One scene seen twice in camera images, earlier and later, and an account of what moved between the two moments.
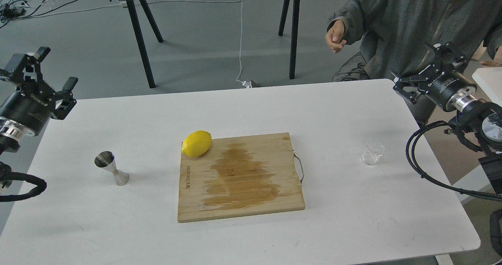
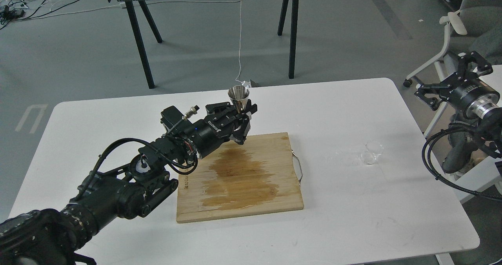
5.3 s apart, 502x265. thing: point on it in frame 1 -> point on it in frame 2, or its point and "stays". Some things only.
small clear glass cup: x=374 y=153 stays
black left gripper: x=31 y=106 -> x=208 y=133
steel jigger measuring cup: x=106 y=160 -> x=239 y=94
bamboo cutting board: x=238 y=176 stays
